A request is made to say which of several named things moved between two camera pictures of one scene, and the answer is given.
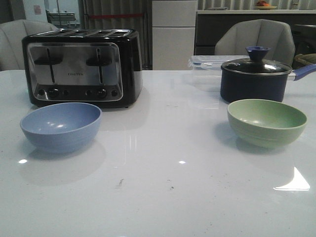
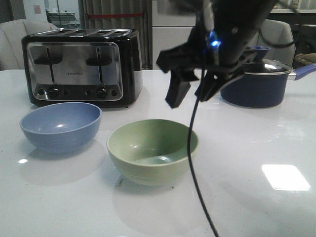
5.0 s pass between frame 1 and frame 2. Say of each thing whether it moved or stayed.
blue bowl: stayed
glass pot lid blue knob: stayed
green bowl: moved
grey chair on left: stayed
